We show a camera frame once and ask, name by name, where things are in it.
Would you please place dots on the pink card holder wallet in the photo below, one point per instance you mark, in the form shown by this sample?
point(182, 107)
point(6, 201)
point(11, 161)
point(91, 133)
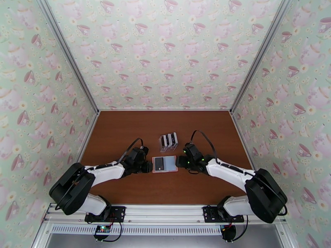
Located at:
point(169, 164)

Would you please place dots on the clear acrylic card stand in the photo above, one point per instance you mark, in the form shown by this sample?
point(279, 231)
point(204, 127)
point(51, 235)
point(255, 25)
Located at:
point(165, 150)

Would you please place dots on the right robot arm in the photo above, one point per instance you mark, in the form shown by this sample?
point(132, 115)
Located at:
point(232, 175)

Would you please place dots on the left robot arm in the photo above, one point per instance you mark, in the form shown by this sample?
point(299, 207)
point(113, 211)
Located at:
point(103, 173)

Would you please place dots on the white and black card stack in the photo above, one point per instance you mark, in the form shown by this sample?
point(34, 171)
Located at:
point(163, 142)

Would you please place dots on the controller board with green light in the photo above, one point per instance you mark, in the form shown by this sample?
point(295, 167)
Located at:
point(103, 230)

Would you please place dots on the black controller module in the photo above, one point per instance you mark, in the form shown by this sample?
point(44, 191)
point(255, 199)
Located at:
point(228, 233)

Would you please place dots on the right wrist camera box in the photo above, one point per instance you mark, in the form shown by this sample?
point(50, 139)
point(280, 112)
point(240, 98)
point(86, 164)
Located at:
point(189, 147)

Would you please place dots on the aluminium front rail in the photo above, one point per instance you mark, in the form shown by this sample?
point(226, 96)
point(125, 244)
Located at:
point(165, 213)

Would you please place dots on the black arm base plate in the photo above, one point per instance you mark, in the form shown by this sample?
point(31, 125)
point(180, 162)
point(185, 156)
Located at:
point(119, 213)
point(209, 215)

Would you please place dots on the aluminium back rail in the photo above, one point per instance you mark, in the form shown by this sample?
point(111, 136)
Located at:
point(165, 109)

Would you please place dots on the aluminium side rail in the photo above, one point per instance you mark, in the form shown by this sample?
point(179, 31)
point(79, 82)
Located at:
point(80, 151)
point(245, 144)

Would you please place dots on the aluminium frame post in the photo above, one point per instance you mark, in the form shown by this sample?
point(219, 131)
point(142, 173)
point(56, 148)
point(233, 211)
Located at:
point(67, 52)
point(261, 52)

